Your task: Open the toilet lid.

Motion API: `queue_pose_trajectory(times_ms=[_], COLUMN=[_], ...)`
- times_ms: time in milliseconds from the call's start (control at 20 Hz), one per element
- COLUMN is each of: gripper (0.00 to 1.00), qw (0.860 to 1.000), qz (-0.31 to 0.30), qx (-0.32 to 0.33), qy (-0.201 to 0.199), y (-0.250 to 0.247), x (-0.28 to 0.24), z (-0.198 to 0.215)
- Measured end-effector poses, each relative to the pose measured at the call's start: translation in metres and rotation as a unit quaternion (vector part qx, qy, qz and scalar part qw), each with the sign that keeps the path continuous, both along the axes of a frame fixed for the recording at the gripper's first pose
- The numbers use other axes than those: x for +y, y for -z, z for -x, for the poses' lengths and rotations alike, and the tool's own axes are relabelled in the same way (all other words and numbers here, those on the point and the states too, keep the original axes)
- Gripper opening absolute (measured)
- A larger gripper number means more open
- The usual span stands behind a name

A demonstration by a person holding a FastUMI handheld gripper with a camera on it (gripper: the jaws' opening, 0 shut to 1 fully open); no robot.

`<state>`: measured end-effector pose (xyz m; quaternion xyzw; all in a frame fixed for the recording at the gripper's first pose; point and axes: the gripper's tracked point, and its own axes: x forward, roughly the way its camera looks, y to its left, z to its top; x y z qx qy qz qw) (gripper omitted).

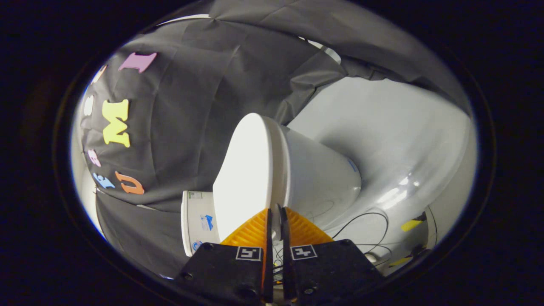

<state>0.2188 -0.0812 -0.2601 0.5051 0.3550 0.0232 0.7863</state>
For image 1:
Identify black backdrop cloth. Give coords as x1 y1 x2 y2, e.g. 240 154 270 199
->
79 0 472 278

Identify white toilet lid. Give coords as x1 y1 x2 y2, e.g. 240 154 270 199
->
212 113 275 243

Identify thin black cables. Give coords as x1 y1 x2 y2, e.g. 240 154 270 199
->
274 206 439 283

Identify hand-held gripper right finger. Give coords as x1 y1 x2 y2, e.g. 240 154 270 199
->
277 204 385 304

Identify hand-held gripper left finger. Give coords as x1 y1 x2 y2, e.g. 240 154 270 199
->
174 207 275 304

